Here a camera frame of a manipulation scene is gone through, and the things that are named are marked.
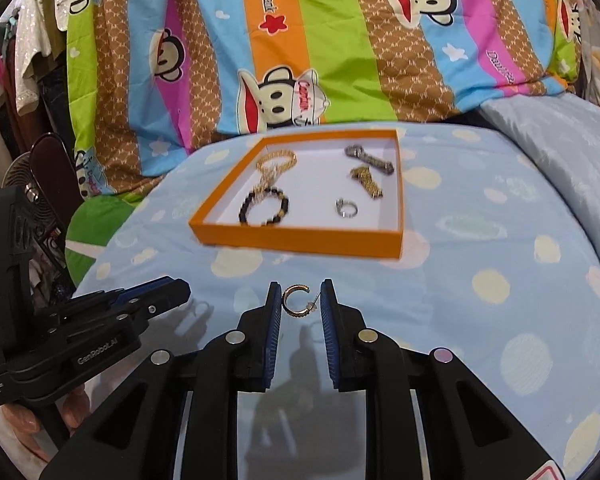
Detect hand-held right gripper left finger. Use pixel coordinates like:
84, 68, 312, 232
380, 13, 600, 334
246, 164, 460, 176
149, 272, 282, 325
39, 281, 285, 480

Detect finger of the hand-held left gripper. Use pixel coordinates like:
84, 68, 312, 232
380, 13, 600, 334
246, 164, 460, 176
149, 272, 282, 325
55, 281, 192, 345
35, 276, 182, 322

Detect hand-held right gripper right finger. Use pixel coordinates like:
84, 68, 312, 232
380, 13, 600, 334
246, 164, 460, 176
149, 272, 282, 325
320, 279, 563, 480

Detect gold hoop earring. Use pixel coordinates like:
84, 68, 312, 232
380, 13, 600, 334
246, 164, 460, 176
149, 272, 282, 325
282, 284, 322, 320

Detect orange shallow box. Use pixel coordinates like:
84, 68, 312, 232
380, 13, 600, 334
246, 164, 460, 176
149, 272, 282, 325
189, 129, 405, 261

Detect black bead bracelet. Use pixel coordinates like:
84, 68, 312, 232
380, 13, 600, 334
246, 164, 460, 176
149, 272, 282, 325
237, 184, 290, 228

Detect gold wristwatch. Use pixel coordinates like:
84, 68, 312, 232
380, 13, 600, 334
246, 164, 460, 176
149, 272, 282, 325
349, 166, 384, 200

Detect gold cuff bangle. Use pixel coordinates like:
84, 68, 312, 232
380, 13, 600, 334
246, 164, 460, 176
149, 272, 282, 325
256, 149, 299, 177

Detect silver wristwatch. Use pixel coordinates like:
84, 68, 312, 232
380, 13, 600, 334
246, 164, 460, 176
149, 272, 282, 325
344, 144, 396, 176

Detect person's left hand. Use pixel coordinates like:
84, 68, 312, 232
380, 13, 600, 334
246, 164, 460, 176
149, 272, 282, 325
0, 382, 88, 461

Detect small grey fan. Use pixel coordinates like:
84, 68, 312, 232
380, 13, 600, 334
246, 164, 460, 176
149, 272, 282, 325
0, 152, 51, 221

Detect dark brown oval board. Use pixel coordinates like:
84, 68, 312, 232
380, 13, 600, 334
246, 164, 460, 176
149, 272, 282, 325
30, 132, 79, 211

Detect hanging dark clothes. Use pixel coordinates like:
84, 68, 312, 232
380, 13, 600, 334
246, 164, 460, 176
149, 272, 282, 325
0, 10, 78, 191

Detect light blue planet bedsheet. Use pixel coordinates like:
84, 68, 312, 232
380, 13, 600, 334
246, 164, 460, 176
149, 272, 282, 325
72, 120, 600, 480

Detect white glitter shirt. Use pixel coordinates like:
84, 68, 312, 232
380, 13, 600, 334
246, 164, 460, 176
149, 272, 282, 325
15, 0, 73, 116

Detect pale blue pillow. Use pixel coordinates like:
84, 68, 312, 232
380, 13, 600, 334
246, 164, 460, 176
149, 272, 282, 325
480, 95, 600, 281

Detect colourful cartoon printed blanket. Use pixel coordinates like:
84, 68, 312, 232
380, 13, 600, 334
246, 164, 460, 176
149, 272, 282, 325
65, 0, 581, 196

